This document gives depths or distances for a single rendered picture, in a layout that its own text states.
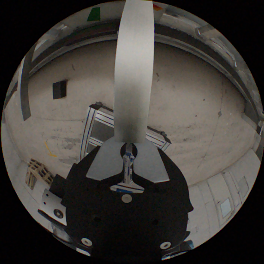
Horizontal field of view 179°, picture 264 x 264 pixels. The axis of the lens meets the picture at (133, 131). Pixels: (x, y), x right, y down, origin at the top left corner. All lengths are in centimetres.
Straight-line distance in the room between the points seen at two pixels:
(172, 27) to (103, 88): 85
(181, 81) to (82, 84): 104
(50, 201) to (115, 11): 54
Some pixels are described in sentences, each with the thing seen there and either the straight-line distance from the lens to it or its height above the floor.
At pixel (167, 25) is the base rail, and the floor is 70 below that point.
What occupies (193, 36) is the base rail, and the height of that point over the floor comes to 70.
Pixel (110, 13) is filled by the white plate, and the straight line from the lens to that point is 31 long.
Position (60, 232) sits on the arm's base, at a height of 108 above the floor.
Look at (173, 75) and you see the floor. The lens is 103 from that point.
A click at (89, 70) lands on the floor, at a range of 105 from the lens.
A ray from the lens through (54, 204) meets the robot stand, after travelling 33.
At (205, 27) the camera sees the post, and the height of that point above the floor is 76.
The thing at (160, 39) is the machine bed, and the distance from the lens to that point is 92.
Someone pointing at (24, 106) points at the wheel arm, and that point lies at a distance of 25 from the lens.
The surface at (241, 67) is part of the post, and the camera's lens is 53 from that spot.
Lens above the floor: 94
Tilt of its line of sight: 60 degrees down
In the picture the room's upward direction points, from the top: 180 degrees clockwise
